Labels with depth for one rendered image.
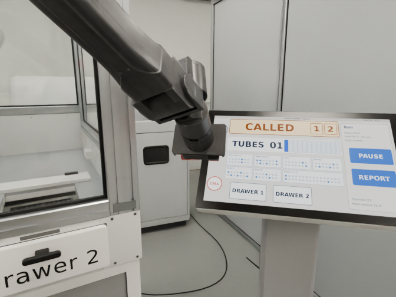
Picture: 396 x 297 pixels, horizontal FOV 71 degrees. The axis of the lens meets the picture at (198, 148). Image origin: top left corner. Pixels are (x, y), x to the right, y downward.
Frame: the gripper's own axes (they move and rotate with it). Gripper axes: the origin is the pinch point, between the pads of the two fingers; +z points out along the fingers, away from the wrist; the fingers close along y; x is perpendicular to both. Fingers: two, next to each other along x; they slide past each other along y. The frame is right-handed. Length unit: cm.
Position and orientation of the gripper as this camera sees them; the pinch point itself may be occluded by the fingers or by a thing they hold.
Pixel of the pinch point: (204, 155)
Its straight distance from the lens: 61.4
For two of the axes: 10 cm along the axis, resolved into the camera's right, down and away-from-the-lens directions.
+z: 1.5, 4.0, 9.1
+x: -0.9, 9.2, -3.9
